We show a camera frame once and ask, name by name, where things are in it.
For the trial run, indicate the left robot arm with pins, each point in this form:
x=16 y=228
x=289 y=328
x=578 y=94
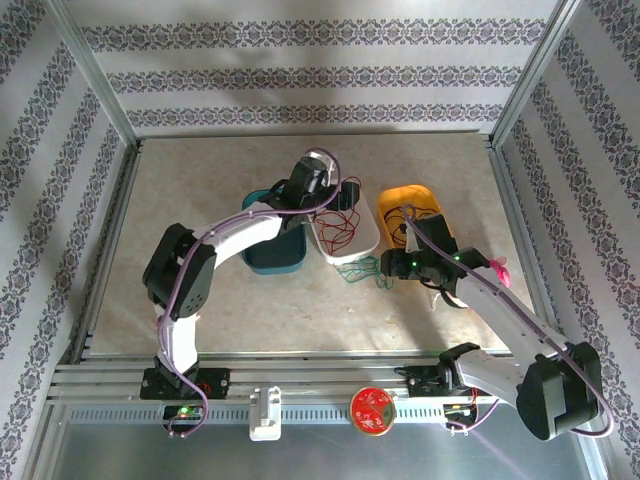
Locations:
x=235 y=242

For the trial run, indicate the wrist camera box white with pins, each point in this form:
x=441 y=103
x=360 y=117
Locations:
x=322 y=159
x=413 y=240

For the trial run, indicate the aluminium frame post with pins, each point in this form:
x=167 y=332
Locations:
x=540 y=70
x=93 y=70

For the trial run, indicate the white plastic bin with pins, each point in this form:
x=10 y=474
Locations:
x=367 y=235

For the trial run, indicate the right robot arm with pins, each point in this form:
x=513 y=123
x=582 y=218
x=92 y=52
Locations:
x=500 y=312

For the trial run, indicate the orange plastic bin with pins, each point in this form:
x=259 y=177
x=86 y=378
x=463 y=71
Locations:
x=395 y=197

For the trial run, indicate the aluminium side rail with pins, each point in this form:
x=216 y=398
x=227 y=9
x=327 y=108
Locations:
x=120 y=200
x=512 y=200

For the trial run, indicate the white plastic bracket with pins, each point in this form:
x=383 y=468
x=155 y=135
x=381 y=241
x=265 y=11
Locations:
x=265 y=415

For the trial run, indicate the aluminium extrusion rail base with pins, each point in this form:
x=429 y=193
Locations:
x=325 y=375

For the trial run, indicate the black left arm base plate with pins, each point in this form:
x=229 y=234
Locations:
x=220 y=385

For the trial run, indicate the small black controller board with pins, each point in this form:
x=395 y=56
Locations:
x=182 y=412
x=457 y=410

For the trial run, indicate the teal plastic bin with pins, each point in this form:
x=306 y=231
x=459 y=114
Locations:
x=280 y=255

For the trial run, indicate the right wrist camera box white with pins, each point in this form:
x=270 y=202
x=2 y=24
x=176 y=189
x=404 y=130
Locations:
x=413 y=240

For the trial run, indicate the grey metal sheet panel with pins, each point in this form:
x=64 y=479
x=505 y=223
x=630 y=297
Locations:
x=350 y=455

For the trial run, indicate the small pink plastic piece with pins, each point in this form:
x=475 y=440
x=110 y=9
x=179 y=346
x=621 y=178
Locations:
x=502 y=274

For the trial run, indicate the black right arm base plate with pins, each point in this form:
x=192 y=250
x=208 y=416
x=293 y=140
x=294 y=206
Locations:
x=425 y=387

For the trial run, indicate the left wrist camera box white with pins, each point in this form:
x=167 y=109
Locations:
x=322 y=159

